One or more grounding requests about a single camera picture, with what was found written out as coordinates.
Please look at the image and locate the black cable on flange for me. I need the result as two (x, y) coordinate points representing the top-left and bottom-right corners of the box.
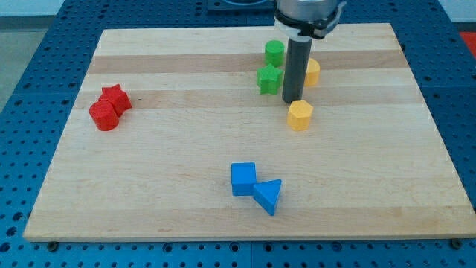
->
(274, 1), (347, 40)

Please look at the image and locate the wooden board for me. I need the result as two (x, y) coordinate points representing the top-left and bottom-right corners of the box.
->
(23, 23), (475, 242)

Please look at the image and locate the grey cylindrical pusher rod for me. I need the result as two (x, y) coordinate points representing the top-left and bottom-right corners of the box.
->
(282, 39), (312, 103)

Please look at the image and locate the green star block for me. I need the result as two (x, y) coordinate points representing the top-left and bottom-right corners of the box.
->
(256, 64), (283, 95)

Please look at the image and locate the yellow half-hidden block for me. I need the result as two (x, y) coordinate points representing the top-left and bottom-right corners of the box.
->
(304, 58), (321, 87)

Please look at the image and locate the red star block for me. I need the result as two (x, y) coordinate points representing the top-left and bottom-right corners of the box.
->
(99, 84), (132, 118)

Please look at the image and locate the blue cube block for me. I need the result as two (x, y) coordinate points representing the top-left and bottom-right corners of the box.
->
(231, 162), (257, 196)

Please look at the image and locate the blue triangle block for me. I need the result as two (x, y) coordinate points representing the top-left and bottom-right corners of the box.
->
(252, 179), (282, 216)

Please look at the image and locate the green cylinder block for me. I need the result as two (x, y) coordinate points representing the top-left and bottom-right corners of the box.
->
(265, 40), (285, 67)

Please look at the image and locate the yellow hexagon block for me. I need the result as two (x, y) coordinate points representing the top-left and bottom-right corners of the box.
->
(286, 100), (314, 131)

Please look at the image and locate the red cylinder block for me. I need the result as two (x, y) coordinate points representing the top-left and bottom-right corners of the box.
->
(89, 100), (119, 131)

